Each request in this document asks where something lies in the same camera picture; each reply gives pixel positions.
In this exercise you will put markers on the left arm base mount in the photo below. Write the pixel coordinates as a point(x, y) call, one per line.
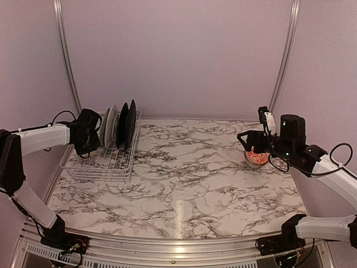
point(72, 243)

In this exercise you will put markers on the white wire dish rack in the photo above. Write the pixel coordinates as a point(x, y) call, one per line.
point(105, 164)

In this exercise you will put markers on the pale green round plate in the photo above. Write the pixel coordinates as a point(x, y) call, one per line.
point(106, 130)

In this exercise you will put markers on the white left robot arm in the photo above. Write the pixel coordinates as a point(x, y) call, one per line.
point(19, 145)

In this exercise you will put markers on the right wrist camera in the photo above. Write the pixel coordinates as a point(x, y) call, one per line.
point(267, 120)

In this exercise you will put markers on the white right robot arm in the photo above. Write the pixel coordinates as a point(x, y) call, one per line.
point(314, 162)

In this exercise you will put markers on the black square plate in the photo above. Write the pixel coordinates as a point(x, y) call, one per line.
point(130, 125)

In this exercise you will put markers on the red patterned white bowl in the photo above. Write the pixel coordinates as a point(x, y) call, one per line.
point(254, 160)

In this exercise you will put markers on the aluminium wall profile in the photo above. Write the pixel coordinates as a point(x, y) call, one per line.
point(287, 51)
point(59, 14)

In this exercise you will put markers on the black round plate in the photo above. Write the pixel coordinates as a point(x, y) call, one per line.
point(122, 125)

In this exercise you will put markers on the grey speckled plate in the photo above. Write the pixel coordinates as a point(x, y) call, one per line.
point(114, 131)

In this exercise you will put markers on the left aluminium wall profile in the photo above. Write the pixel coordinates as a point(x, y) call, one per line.
point(59, 14)

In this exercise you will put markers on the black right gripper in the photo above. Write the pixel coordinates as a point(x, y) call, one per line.
point(255, 135)

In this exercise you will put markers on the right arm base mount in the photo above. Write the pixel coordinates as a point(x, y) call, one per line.
point(278, 244)

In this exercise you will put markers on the right aluminium wall profile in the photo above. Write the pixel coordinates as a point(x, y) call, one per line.
point(287, 51)

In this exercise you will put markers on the aluminium front table rail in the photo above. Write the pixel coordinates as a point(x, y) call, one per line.
point(106, 250)

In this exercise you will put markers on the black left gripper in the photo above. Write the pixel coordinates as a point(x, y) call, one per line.
point(96, 144)

